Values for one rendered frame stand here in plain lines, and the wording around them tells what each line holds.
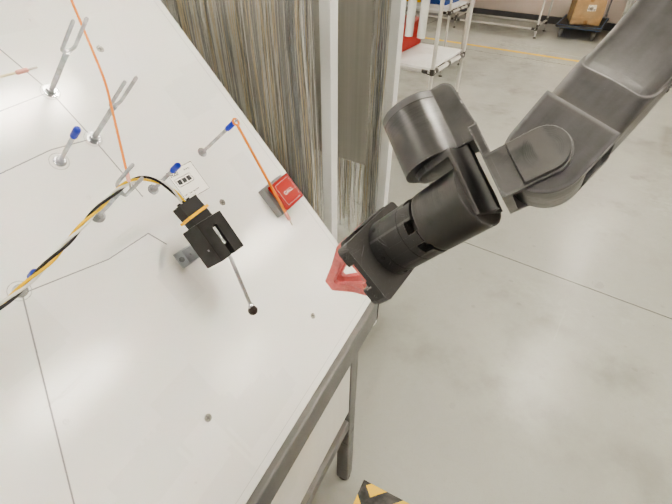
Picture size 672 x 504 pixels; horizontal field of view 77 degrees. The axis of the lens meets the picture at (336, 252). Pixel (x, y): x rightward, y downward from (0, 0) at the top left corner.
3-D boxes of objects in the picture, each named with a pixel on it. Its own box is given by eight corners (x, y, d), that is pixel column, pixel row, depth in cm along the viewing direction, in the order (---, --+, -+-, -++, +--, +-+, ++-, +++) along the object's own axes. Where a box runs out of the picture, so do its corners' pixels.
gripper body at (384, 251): (332, 253, 39) (386, 216, 33) (381, 208, 46) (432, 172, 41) (375, 308, 39) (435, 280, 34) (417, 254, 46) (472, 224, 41)
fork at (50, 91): (52, 82, 54) (82, 9, 44) (63, 95, 54) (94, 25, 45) (38, 87, 53) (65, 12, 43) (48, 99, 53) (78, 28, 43)
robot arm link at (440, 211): (486, 221, 30) (521, 218, 34) (448, 141, 32) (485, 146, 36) (417, 258, 35) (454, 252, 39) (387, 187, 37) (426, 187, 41)
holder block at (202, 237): (207, 269, 56) (222, 261, 53) (182, 234, 55) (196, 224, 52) (229, 253, 59) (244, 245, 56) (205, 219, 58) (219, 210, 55)
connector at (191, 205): (196, 239, 55) (203, 234, 54) (171, 209, 54) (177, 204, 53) (211, 227, 57) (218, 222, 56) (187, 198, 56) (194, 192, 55)
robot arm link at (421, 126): (584, 157, 27) (576, 184, 35) (508, 19, 30) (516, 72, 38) (418, 235, 32) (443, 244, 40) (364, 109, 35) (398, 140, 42)
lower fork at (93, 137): (95, 129, 56) (132, 69, 46) (104, 141, 56) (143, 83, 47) (82, 135, 55) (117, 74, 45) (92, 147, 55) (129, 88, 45)
